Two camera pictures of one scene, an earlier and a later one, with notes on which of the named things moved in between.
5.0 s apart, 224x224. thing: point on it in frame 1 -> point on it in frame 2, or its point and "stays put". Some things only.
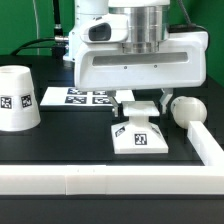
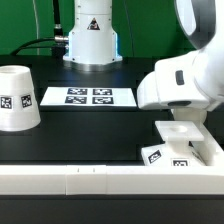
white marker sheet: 72,96 stays put
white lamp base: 138,135 -> 177,152
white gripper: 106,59 -> 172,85
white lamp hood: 19,109 stays put
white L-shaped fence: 206,179 stays put
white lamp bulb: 186,109 stays put
